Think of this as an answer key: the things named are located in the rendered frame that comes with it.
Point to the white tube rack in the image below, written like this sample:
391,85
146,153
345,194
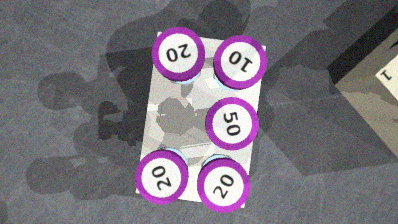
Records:
176,118

